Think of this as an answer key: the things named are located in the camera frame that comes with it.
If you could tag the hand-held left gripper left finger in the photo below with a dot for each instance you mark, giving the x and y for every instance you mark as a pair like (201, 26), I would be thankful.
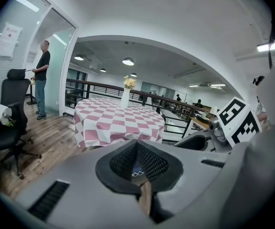
(80, 175)

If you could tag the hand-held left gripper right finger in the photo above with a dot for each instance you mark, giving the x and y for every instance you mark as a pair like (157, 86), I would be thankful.
(189, 173)

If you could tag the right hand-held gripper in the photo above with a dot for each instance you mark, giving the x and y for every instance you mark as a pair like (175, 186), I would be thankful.
(239, 120)

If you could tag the black office chair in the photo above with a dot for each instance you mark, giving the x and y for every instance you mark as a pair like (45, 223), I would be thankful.
(11, 118)

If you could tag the table with pink checkered cloth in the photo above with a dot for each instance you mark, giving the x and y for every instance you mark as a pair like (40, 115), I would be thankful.
(118, 123)

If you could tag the white ribbed vase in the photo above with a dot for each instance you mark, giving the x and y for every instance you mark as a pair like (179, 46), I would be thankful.
(125, 99)

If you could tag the yellow flower bunch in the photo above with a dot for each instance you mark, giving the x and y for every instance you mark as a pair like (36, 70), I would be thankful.
(129, 82)

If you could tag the dark metal railing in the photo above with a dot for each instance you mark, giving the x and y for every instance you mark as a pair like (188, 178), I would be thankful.
(99, 89)

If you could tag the dome pendant lamp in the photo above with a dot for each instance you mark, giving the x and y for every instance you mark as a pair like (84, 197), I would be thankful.
(133, 75)
(103, 70)
(78, 57)
(128, 61)

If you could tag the small dark side table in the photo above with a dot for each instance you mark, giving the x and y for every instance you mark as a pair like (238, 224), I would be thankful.
(31, 92)

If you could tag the glass door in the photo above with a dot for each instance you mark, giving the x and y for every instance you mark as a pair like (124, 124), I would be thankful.
(58, 63)

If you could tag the rectangular ceiling light panel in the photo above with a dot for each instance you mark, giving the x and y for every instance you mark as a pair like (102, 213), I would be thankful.
(270, 47)

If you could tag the white paper notice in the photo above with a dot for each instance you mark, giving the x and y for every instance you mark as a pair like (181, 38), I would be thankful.
(8, 39)

